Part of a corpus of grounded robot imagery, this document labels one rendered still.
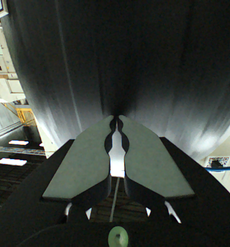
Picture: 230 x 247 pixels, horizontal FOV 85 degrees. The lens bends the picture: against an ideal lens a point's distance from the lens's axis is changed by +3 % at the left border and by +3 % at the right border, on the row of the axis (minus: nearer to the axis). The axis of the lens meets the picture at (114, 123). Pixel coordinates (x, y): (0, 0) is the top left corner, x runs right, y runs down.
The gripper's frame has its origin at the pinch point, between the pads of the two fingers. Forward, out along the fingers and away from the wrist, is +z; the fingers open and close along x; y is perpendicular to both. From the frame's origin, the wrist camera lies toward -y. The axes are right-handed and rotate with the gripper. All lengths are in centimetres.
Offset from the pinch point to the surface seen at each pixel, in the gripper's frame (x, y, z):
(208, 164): 30.5, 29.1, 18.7
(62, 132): -6.6, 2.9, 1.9
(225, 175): 38, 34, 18
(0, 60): -317, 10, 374
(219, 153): 33.1, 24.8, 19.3
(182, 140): 8.1, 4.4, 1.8
